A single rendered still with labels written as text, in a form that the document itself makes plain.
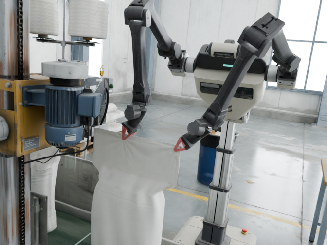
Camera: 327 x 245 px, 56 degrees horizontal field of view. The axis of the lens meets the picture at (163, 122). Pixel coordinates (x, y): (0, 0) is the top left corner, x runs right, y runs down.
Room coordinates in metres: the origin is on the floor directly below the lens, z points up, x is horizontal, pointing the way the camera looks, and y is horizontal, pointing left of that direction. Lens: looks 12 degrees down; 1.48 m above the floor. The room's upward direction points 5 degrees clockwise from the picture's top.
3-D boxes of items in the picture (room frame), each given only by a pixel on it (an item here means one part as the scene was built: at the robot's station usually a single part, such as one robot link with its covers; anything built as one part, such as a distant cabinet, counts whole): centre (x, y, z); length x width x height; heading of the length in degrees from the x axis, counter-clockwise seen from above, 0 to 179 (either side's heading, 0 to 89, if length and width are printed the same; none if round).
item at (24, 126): (1.36, 0.62, 1.18); 0.34 x 0.25 x 0.31; 156
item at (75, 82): (1.24, 0.41, 1.35); 0.12 x 0.12 x 0.04
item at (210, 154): (3.62, -0.68, 0.32); 0.51 x 0.48 x 0.65; 156
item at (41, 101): (1.24, 0.51, 1.27); 0.12 x 0.09 x 0.09; 156
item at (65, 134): (1.24, 0.41, 1.21); 0.15 x 0.15 x 0.25
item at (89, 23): (1.38, 0.36, 1.61); 0.17 x 0.17 x 0.17
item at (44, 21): (1.48, 0.60, 1.61); 0.15 x 0.14 x 0.17; 66
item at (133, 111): (1.42, 0.13, 1.24); 0.11 x 0.09 x 0.12; 155
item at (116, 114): (4.96, 0.98, 0.44); 0.68 x 0.44 x 0.15; 156
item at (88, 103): (1.24, 0.31, 1.25); 0.10 x 0.08 x 0.12; 1
